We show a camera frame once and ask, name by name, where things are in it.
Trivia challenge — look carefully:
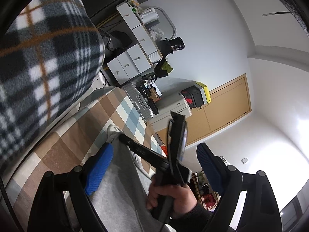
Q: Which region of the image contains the grey hoodie with red print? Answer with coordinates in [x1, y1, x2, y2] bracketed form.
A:
[90, 125, 170, 232]

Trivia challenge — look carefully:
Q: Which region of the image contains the person's right hand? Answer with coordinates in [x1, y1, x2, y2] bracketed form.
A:
[146, 174, 197, 218]

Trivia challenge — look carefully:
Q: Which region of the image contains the orange toy pile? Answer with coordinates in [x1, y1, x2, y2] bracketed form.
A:
[160, 145, 168, 157]

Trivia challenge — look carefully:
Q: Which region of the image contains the wooden shoe rack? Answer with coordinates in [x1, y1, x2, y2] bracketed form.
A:
[188, 170, 221, 212]

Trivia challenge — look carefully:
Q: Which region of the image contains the checked bed sheet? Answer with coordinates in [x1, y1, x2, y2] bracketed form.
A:
[4, 87, 164, 230]

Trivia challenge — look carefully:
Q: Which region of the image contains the white two-door cabinet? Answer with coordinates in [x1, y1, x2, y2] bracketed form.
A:
[148, 92, 192, 132]

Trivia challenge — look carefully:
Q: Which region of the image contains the black yellow box stack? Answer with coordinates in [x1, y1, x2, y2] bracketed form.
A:
[181, 82, 212, 109]

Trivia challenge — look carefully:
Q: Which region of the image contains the silver suitcase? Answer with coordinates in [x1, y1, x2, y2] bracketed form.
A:
[122, 82, 154, 122]

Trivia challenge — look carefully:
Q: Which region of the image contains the wooden door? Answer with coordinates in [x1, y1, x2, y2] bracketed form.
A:
[156, 73, 252, 147]

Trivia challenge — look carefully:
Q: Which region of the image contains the white drawer desk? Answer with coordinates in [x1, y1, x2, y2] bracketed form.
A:
[107, 2, 163, 85]

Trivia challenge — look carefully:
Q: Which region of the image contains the black coffee machine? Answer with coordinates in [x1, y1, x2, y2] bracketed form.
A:
[159, 37, 185, 54]

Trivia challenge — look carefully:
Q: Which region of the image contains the black white plaid blanket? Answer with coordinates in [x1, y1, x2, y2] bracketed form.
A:
[1, 0, 105, 168]

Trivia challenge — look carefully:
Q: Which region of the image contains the white electric kettle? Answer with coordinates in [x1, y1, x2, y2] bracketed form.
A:
[140, 8, 159, 24]

